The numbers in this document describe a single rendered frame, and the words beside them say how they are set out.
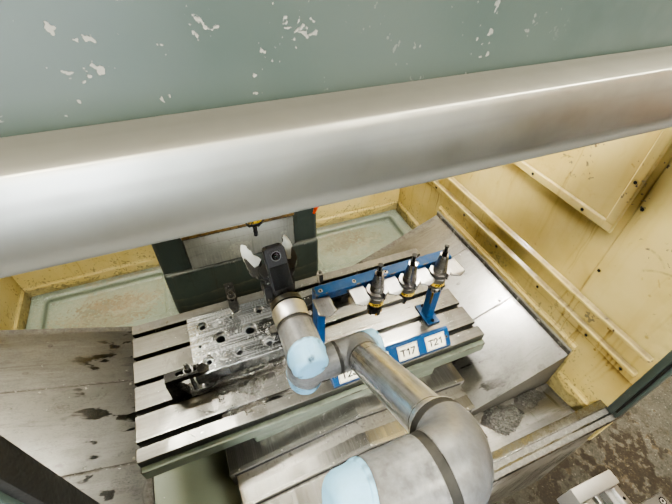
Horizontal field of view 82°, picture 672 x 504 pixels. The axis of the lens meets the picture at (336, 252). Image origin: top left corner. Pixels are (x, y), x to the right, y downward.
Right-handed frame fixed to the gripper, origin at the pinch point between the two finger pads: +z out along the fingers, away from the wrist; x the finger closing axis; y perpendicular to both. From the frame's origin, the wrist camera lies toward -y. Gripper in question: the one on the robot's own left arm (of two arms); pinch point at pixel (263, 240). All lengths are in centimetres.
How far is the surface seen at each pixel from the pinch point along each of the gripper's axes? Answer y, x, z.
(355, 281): 23.5, 25.4, -2.4
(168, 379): 45, -34, -2
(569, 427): 64, 83, -55
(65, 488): -27, -28, -53
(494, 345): 68, 82, -19
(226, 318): 48, -14, 16
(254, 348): 47.3, -7.6, 0.8
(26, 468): -33, -28, -53
